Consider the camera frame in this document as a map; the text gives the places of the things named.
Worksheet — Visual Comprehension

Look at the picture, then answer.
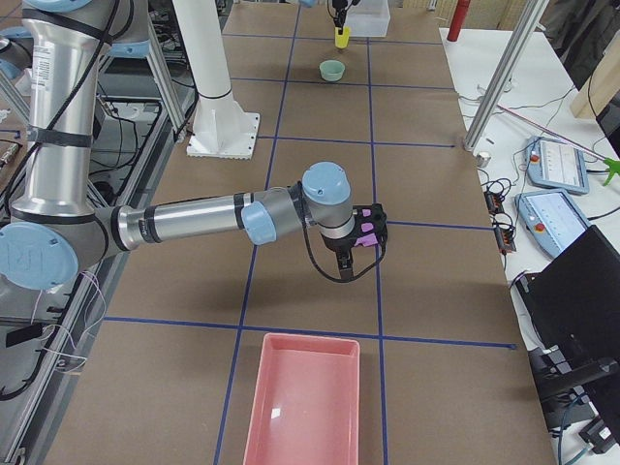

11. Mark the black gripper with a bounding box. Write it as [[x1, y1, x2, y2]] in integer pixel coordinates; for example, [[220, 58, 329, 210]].
[[330, 0, 359, 35], [323, 234, 355, 281]]

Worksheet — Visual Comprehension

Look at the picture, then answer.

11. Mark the yellow plastic cup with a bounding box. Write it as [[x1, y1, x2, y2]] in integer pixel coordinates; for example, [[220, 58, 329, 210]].
[[334, 26, 351, 49]]

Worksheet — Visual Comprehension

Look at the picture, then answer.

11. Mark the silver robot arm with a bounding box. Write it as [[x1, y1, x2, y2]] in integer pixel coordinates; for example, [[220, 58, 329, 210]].
[[1, 1, 357, 290]]

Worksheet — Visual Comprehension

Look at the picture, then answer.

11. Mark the clear plastic storage box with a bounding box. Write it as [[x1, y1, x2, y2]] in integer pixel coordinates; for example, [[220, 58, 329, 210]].
[[345, 0, 390, 38]]

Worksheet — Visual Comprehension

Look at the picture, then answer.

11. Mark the purple microfiber cloth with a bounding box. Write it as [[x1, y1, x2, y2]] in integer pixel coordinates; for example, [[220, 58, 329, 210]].
[[355, 208, 379, 247]]

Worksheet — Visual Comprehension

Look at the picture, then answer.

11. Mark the green plastic bowl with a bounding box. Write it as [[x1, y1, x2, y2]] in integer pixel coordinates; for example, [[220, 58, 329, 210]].
[[319, 59, 346, 82]]

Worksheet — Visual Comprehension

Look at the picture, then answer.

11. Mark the red cylinder bottle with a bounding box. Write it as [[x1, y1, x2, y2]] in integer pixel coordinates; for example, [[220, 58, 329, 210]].
[[447, 0, 471, 42]]

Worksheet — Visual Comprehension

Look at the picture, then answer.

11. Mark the pink plastic tray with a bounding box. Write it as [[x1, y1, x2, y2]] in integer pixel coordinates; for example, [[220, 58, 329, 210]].
[[243, 333, 360, 464]]

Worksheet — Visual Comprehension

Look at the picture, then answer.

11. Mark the lower blue teach pendant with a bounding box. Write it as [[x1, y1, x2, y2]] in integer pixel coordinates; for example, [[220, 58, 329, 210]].
[[514, 188, 591, 258]]

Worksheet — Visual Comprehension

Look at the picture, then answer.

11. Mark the blue teach pendant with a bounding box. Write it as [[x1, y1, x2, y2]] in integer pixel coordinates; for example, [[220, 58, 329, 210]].
[[524, 137, 590, 195], [514, 188, 591, 258]]

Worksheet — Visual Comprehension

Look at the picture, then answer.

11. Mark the upper blue teach pendant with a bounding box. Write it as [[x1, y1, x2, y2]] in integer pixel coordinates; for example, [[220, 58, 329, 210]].
[[524, 137, 590, 195]]

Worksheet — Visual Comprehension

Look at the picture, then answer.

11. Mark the black laptop computer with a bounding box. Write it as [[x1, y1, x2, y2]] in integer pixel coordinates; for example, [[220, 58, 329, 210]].
[[516, 225, 619, 362]]

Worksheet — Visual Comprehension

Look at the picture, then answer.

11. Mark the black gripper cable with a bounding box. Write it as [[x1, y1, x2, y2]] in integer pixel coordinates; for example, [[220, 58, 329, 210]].
[[303, 217, 386, 283]]

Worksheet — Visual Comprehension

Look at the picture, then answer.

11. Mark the white pedestal column base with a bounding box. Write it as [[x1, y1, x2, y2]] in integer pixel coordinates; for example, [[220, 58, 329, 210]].
[[171, 0, 260, 160]]

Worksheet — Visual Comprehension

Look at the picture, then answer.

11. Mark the aluminium frame post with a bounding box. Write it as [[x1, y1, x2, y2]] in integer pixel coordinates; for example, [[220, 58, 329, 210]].
[[463, 0, 549, 152]]

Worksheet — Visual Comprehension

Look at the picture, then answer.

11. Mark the green handled grabber stick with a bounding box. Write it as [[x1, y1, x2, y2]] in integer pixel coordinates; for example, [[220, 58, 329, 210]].
[[497, 105, 620, 186]]

